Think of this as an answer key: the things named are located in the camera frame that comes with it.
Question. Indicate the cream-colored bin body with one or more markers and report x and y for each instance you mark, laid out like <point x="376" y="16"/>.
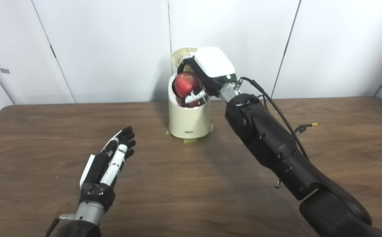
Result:
<point x="189" y="120"/>

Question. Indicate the cream round bin lid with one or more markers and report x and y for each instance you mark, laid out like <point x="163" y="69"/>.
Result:
<point x="181" y="54"/>

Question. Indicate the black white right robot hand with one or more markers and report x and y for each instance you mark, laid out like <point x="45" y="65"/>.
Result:
<point x="215" y="69"/>

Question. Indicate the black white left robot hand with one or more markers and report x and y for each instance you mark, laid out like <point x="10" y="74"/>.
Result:
<point x="100" y="174"/>

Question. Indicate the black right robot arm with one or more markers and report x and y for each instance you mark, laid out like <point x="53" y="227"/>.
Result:
<point x="276" y="144"/>

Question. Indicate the red apple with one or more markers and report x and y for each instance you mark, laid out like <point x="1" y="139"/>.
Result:
<point x="186" y="84"/>

